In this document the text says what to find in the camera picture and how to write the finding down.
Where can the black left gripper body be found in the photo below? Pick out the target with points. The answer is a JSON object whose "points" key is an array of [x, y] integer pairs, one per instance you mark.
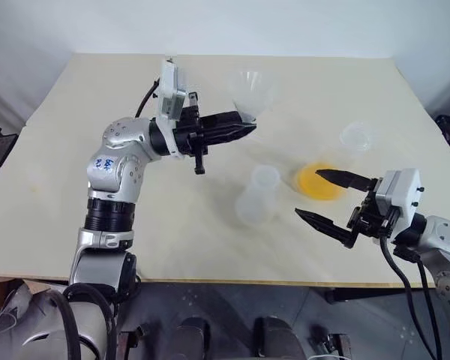
{"points": [[189, 137]]}

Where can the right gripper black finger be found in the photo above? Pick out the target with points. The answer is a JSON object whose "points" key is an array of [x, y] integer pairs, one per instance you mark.
{"points": [[328, 225], [347, 179]]}

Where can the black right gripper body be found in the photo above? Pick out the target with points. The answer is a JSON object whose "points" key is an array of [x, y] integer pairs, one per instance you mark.
{"points": [[369, 219]]}

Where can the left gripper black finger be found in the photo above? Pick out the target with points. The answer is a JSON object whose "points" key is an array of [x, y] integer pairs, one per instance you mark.
{"points": [[225, 122], [225, 135]]}

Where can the clear plastic funnel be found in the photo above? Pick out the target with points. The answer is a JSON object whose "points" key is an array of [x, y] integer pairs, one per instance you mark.
{"points": [[251, 90]]}

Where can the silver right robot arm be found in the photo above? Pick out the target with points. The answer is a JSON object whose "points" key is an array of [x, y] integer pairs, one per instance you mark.
{"points": [[448, 243]]}

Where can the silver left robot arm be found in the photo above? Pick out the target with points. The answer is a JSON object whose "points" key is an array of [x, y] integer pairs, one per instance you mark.
{"points": [[112, 176]]}

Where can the clear cup with orange liquid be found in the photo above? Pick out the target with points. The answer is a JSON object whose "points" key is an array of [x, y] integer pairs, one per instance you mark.
{"points": [[320, 182]]}

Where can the translucent plastic bottle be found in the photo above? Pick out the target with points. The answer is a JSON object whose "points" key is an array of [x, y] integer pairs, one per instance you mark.
{"points": [[258, 195]]}

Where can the empty clear plastic cup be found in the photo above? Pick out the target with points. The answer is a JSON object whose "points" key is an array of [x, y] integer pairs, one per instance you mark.
{"points": [[357, 135]]}

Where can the silver robot torso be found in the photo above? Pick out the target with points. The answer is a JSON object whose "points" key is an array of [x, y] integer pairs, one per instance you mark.
{"points": [[88, 330]]}

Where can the brown cardboard box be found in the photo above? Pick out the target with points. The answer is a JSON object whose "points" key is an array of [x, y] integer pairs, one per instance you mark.
{"points": [[11, 287]]}

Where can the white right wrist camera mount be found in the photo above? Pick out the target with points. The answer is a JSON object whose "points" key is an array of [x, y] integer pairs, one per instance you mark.
{"points": [[403, 195]]}

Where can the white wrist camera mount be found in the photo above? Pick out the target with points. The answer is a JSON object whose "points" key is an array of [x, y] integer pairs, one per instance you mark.
{"points": [[403, 195], [169, 90]]}

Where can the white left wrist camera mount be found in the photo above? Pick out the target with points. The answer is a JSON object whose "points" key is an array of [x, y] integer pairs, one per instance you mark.
{"points": [[169, 90]]}

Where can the dark table frame bar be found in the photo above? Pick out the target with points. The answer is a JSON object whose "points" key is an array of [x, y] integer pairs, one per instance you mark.
{"points": [[363, 294]]}

